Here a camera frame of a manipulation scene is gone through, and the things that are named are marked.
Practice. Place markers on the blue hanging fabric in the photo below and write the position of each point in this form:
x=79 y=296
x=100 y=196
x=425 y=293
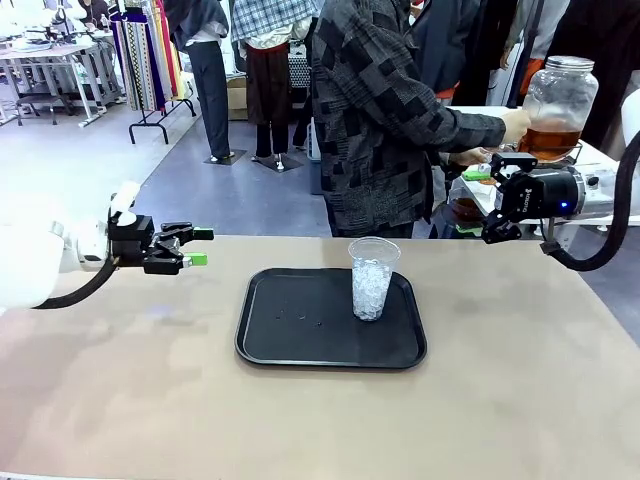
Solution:
x=156 y=75

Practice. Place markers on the black plastic serving tray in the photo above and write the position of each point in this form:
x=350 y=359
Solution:
x=310 y=342

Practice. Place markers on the glass drink dispenser jar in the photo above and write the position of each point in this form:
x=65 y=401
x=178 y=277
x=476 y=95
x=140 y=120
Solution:
x=560 y=95

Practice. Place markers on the cream patterned hanging fabric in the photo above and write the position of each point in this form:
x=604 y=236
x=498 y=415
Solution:
x=136 y=60

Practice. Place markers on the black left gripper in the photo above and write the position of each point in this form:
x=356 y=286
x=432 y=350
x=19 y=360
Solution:
x=130 y=240

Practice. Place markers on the mannequin in dark trousers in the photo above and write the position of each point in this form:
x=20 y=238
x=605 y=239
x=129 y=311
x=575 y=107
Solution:
x=210 y=90

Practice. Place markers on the person's right hand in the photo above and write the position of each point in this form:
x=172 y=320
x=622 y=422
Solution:
x=515 y=127

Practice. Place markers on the mannequin in dark coat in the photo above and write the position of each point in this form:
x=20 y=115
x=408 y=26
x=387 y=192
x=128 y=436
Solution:
x=450 y=40

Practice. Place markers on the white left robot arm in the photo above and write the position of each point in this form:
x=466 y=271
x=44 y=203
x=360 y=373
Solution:
x=30 y=265

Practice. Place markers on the person in patchwork jacket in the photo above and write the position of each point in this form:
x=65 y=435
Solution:
x=370 y=125

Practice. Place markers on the yellow hanging fabric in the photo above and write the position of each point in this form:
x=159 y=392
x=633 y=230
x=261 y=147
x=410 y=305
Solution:
x=177 y=65

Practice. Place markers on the white metal workbench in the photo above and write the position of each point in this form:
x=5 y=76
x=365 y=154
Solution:
x=45 y=52

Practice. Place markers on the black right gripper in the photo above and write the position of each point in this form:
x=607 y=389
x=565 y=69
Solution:
x=550 y=195

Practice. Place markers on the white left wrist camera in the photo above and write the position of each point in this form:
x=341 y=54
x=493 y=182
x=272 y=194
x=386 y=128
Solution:
x=125 y=200

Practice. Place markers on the brown cardboard box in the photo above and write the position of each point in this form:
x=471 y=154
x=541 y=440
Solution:
x=237 y=97

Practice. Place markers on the black clothes rack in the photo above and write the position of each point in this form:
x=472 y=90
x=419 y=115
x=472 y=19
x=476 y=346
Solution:
x=131 y=134

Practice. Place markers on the tall clear iced cup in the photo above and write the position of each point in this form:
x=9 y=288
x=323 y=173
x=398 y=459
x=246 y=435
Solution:
x=371 y=290

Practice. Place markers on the mannequin in plaid shirt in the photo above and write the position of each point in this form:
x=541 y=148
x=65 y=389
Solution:
x=267 y=80

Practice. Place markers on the person's left hand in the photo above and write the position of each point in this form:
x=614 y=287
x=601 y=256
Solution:
x=470 y=157

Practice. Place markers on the red hanging fabric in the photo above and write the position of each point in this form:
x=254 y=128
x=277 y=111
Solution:
x=167 y=50

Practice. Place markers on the white upright box appliance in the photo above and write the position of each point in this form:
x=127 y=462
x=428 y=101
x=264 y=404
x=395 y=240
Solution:
x=315 y=140

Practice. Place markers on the mannequin in grey jacket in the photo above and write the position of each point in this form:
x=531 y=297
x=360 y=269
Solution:
x=542 y=30

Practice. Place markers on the person's right forearm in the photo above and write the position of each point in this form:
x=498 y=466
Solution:
x=470 y=132

